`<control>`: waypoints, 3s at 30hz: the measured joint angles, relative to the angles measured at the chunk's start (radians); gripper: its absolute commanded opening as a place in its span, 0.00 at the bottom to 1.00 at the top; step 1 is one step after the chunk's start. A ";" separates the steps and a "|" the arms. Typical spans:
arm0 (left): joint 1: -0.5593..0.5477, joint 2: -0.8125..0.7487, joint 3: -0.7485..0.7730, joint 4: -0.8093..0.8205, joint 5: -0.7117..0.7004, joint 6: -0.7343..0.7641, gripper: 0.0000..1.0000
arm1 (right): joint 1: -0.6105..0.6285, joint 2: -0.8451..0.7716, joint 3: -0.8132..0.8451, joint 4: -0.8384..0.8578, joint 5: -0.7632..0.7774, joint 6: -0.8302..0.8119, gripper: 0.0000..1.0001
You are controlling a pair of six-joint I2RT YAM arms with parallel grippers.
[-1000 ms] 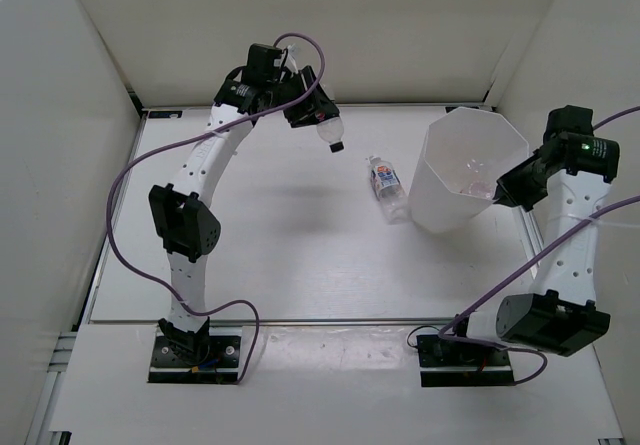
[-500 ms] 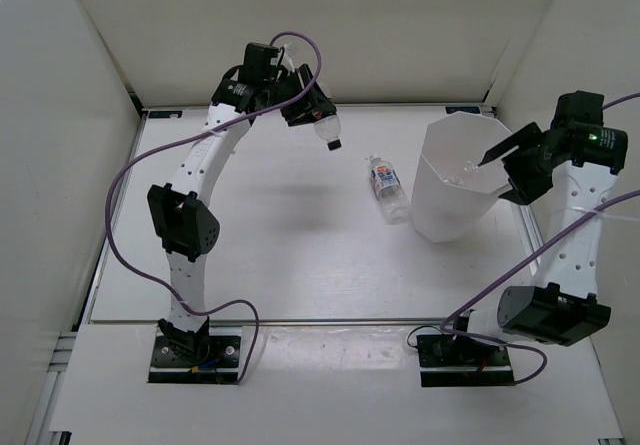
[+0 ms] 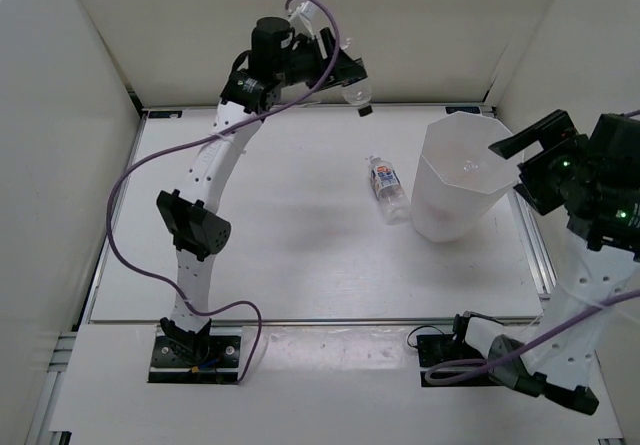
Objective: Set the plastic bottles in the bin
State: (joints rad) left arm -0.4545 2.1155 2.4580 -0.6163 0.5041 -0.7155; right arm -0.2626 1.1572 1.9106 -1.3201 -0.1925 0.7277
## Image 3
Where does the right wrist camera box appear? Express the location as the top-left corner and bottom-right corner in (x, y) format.
(588, 114), (639, 175)

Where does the black cap small bottle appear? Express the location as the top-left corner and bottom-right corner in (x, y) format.
(339, 37), (376, 118)

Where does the aluminium table rail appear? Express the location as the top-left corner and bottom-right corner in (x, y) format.
(89, 316), (538, 327)

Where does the white cap labeled bottle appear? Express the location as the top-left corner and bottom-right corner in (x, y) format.
(368, 156), (410, 225)

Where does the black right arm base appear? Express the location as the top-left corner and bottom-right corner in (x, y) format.
(406, 312), (501, 369)

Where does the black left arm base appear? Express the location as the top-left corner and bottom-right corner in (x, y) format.
(147, 318), (242, 385)

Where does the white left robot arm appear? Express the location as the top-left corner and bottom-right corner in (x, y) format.
(156, 18), (371, 366)

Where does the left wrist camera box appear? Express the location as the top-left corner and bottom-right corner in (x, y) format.
(248, 0), (318, 78)

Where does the white octagonal plastic bin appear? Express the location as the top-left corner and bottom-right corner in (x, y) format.
(411, 112), (522, 243)

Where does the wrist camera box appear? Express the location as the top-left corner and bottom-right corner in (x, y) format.
(588, 114), (639, 175)
(248, 0), (318, 78)

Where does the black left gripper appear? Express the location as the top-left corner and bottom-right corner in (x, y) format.
(275, 27), (367, 93)

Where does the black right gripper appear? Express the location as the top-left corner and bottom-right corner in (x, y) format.
(488, 109), (594, 215)

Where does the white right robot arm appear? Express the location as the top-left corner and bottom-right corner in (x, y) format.
(449, 110), (639, 415)

